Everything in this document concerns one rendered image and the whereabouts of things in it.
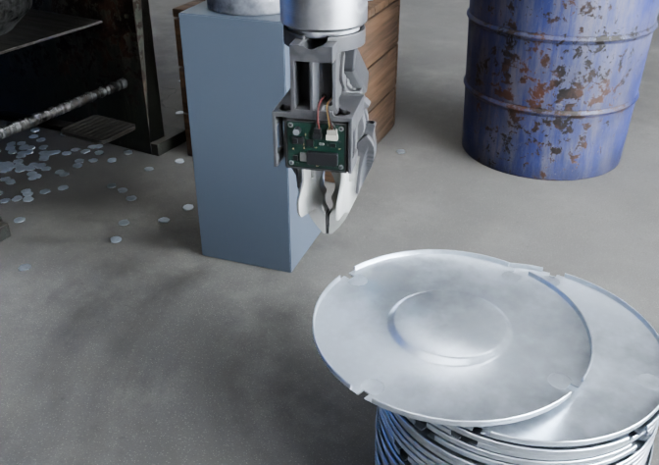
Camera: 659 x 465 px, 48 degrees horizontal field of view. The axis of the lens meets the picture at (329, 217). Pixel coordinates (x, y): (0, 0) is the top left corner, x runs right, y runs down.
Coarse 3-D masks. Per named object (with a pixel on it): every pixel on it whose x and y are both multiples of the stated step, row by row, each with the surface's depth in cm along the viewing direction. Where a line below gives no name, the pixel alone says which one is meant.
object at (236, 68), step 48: (192, 48) 118; (240, 48) 115; (288, 48) 114; (192, 96) 122; (240, 96) 119; (192, 144) 127; (240, 144) 123; (240, 192) 128; (288, 192) 125; (240, 240) 133; (288, 240) 129
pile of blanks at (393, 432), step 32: (384, 416) 77; (384, 448) 78; (416, 448) 73; (448, 448) 70; (480, 448) 67; (512, 448) 65; (544, 448) 65; (576, 448) 65; (608, 448) 65; (640, 448) 69
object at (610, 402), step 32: (576, 288) 85; (608, 320) 80; (640, 320) 80; (608, 352) 75; (640, 352) 75; (608, 384) 71; (544, 416) 67; (576, 416) 67; (608, 416) 67; (640, 416) 67
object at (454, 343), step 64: (384, 256) 89; (448, 256) 90; (320, 320) 79; (384, 320) 79; (448, 320) 78; (512, 320) 79; (576, 320) 79; (384, 384) 70; (448, 384) 70; (512, 384) 70; (576, 384) 70
